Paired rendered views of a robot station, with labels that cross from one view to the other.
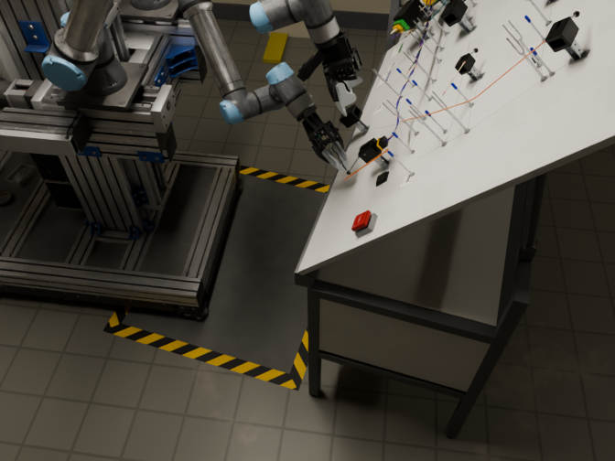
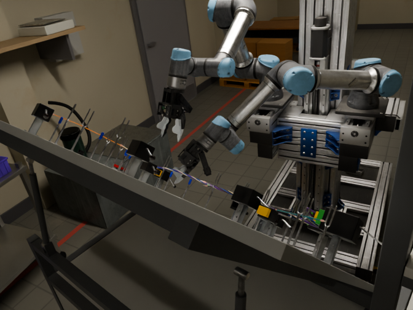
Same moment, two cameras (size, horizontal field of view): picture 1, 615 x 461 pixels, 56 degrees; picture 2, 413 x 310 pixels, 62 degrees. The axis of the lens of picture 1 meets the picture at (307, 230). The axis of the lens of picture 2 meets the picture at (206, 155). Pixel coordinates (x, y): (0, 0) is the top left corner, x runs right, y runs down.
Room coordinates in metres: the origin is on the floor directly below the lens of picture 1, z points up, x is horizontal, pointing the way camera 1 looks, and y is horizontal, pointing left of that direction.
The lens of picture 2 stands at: (1.93, -1.25, 1.89)
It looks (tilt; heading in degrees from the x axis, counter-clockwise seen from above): 29 degrees down; 114
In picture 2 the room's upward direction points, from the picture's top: 7 degrees counter-clockwise
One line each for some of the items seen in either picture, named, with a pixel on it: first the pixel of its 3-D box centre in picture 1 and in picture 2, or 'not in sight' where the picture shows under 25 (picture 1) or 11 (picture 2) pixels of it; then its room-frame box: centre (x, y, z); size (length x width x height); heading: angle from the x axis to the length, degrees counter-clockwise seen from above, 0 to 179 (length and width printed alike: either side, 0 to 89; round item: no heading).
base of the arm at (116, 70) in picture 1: (98, 68); (269, 88); (1.52, 0.64, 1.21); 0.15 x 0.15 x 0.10
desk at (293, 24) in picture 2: not in sight; (284, 45); (0.79, 5.30, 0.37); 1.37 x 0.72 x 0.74; 172
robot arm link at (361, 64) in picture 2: not in sight; (367, 72); (2.01, 0.56, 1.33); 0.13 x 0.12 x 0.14; 120
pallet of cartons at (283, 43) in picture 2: not in sight; (255, 63); (0.50, 4.31, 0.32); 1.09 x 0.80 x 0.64; 172
